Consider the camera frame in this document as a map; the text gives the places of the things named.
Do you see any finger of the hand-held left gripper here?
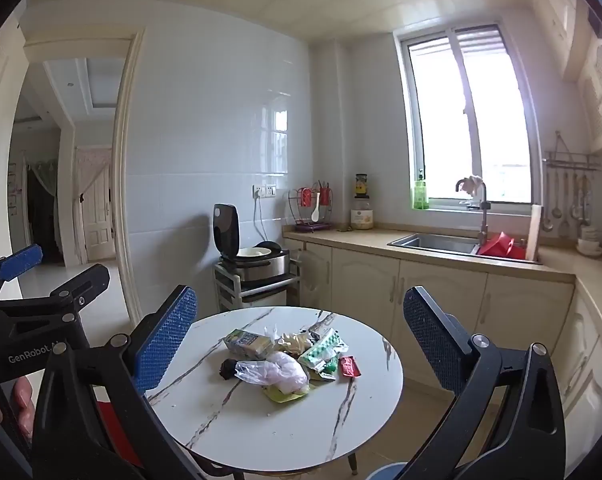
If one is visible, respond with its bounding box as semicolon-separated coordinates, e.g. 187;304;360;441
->
0;244;42;307
46;264;112;311

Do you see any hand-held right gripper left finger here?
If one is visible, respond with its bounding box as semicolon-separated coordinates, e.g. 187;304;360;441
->
31;285;216;480

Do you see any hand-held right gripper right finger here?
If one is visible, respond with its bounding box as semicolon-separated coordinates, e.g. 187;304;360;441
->
391;286;566;480

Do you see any green yellow drink carton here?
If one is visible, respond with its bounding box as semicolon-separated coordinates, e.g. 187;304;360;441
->
223;329;274;361

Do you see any small green wrapper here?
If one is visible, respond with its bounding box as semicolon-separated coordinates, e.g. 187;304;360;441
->
308;357;340;384

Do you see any green white wrapper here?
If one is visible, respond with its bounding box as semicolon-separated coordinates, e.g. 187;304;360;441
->
298;329;349;372

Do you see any pinkish plastic bag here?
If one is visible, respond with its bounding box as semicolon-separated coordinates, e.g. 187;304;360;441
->
235;351;310;395

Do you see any cream lump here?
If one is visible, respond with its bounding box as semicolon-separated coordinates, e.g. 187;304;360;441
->
278;332;312;356

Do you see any light blue trash bin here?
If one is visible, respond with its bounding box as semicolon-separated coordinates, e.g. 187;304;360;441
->
368;462;412;480

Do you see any person's left hand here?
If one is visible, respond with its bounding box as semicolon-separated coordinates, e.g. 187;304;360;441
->
0;375;36;441

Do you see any white hallway door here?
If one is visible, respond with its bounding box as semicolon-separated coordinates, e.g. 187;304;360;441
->
76;147;114;266

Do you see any steel sink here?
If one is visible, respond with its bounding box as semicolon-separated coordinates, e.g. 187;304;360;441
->
387;232;482;256

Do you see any red stool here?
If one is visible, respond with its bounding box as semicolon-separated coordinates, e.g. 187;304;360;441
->
93;400;148;467

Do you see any red basin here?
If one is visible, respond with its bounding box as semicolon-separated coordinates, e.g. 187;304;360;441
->
477;231;529;261

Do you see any black silver rice cooker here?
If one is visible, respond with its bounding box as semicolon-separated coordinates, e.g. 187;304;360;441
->
212;203;290;283

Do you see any metal faucet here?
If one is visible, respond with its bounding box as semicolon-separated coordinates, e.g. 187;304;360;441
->
455;177;492;246

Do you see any large clear jar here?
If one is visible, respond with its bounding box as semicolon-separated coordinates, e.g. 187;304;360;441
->
351;199;375;231

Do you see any green soap bottle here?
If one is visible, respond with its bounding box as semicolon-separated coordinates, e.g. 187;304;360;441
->
412;170;430;211

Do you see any wooden cutting board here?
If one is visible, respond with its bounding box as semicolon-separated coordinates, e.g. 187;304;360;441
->
525;205;544;262

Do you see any round marble table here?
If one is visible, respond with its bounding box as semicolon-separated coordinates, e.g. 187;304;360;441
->
143;306;404;476

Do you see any stack of white bowls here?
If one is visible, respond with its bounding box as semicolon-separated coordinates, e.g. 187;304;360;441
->
577;225;602;257

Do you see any window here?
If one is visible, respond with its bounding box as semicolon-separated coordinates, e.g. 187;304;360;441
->
393;24;544;214

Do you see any cream door frame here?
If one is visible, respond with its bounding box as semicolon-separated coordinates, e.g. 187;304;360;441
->
23;27;148;326

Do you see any white power cable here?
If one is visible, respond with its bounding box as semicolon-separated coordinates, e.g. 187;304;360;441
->
253;197;268;246

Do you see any red wire dish rack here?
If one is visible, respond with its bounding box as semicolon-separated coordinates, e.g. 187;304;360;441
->
288;180;334;234

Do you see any hanging utensil rail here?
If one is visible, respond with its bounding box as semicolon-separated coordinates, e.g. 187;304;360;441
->
543;167;594;239

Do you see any metal utensil rail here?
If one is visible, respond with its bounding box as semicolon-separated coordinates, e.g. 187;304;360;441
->
542;131;602;172

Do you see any cream wall cabinet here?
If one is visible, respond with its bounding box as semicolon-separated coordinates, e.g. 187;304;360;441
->
523;0;602;155

